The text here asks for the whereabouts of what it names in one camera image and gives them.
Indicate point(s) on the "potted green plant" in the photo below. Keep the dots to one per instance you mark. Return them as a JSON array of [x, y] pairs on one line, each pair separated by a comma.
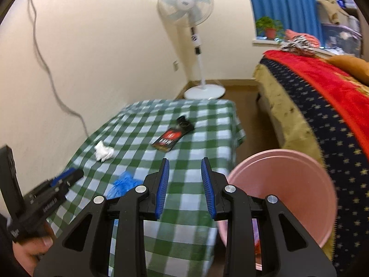
[[271, 28]]

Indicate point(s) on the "red blanket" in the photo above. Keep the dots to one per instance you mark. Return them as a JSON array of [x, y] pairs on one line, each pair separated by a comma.
[[331, 89]]

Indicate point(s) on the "person's left hand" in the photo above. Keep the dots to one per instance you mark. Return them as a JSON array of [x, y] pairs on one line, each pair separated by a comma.
[[28, 248]]

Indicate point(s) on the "green checked tablecloth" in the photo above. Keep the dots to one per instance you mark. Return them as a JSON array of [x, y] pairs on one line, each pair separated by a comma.
[[187, 150]]

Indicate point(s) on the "blue plastic bag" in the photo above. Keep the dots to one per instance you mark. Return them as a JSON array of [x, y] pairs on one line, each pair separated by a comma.
[[125, 184]]

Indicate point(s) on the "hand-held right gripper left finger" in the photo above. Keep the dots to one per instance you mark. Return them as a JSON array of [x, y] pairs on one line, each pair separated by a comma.
[[163, 184]]

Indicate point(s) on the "blue curtain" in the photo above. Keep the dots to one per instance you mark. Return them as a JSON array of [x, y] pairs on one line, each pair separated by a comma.
[[288, 3]]

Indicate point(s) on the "yellow bed sheet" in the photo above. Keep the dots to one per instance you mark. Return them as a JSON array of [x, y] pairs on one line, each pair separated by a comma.
[[288, 112]]

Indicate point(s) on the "beige jacket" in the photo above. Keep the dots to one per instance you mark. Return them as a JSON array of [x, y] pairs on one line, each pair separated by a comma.
[[331, 8]]

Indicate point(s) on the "bed with red blanket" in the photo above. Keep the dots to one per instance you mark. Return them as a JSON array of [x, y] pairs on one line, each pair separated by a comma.
[[334, 138]]

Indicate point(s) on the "pink plastic bucket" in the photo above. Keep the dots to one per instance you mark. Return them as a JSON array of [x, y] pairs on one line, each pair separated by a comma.
[[282, 173]]

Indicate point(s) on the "clear storage box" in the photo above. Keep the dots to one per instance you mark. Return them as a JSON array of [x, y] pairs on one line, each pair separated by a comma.
[[341, 40]]

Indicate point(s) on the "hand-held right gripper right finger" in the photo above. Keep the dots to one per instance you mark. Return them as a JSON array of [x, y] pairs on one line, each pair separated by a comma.
[[208, 184]]

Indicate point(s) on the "white standing fan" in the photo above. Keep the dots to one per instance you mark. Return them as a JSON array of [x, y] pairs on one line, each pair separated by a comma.
[[184, 1]]

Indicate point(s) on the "small wall outlet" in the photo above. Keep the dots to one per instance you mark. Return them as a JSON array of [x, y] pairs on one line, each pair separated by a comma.
[[175, 65]]

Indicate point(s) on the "small white tissue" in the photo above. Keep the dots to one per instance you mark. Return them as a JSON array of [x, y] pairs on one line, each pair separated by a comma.
[[103, 151]]

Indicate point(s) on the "orange pillow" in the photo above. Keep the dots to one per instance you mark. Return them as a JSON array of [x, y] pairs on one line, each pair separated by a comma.
[[351, 66]]

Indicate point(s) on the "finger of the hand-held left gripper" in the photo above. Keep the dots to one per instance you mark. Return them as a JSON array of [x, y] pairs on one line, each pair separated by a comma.
[[69, 177]]

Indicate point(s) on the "small black object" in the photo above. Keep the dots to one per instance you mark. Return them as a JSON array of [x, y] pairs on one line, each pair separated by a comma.
[[184, 124]]

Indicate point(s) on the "black and red packet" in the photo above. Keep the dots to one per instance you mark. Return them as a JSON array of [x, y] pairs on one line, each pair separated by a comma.
[[170, 138]]

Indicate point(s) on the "pink cloth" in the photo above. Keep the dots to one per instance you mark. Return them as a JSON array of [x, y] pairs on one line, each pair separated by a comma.
[[310, 39]]

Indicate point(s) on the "striped black white cloth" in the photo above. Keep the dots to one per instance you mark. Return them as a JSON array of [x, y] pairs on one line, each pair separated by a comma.
[[299, 45]]

